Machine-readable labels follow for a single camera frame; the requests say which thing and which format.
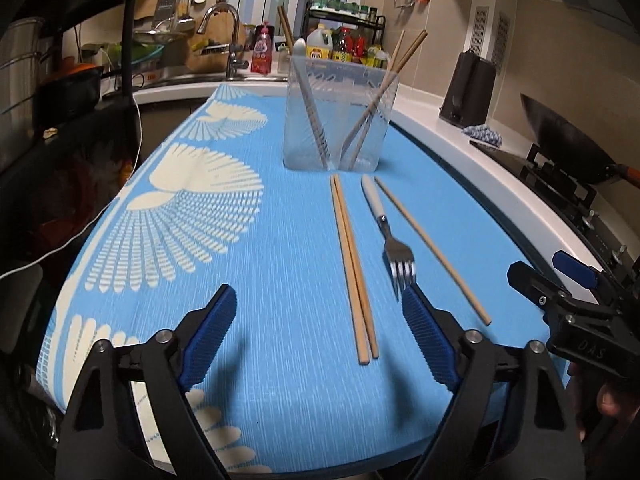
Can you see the wooden cutting board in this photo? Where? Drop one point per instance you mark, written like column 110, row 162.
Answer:
column 210, row 45

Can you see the metal grater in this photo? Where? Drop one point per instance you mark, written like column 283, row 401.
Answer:
column 165, row 7

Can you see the stacked steel pots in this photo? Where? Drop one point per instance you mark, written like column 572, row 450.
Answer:
column 20, row 75

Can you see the black shelf rack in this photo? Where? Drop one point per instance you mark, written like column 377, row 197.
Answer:
column 127, row 35

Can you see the green bowl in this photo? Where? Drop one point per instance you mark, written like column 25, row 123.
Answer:
column 145, row 52

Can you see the white ceramic spoon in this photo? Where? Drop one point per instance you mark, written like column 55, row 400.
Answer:
column 300, row 46

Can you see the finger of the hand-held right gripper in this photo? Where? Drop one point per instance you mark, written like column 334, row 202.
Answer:
column 530, row 282
column 575, row 267

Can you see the blue patterned tablecloth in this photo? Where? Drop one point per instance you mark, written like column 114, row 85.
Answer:
column 270, row 385

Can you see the black spice rack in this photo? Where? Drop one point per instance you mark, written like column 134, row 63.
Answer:
column 381, row 35

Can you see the person's right hand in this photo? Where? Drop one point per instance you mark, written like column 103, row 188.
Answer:
column 602, row 402

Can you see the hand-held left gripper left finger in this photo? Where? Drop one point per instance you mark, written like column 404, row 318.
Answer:
column 210, row 335

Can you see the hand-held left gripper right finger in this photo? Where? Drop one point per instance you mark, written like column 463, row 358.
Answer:
column 430, row 340

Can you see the cooking oil jug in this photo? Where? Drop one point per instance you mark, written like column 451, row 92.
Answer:
column 320, row 45

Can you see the row of spice jars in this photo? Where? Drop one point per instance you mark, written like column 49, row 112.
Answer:
column 345, row 6

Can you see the checkered dish cloth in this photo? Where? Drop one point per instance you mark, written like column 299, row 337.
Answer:
column 482, row 135

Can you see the black wok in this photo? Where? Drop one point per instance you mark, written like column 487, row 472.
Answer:
column 570, row 140

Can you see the black electric kettle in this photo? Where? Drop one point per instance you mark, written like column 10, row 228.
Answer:
column 467, row 92

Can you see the black pan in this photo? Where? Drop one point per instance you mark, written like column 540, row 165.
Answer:
column 70, row 90

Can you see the clear plastic utensil holder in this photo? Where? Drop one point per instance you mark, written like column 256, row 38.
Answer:
column 335, row 90

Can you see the gas stove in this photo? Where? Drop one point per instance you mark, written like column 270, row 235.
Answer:
column 560, row 185

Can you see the wall vent grille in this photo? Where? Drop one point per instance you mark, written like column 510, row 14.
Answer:
column 481, row 30
column 502, row 35

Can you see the pink dish soap bottle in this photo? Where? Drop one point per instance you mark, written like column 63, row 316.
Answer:
column 262, row 50

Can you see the red sauce bottles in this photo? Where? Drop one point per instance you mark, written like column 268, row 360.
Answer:
column 350, row 45

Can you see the steel kitchen faucet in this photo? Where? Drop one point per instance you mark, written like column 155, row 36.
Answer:
column 232, row 50

